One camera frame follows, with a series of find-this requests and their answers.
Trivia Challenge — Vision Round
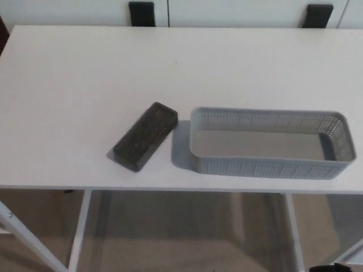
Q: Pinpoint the white cabinet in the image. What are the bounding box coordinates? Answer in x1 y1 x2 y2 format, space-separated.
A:
0 0 363 29

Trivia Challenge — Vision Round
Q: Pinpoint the black cabinet handle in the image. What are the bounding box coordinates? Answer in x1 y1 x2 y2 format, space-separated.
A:
129 2 156 27
302 4 333 28

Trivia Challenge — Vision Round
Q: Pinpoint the white desk with metal legs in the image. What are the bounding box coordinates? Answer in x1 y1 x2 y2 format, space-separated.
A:
0 24 363 272

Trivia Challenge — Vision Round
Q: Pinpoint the dark grey board eraser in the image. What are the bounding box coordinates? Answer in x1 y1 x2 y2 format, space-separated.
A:
112 101 179 173

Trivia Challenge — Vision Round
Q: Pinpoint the grey perforated plastic basket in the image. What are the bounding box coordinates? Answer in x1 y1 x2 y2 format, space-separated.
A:
189 107 357 181

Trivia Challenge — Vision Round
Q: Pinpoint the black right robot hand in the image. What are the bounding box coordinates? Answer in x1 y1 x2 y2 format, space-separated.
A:
309 262 351 272

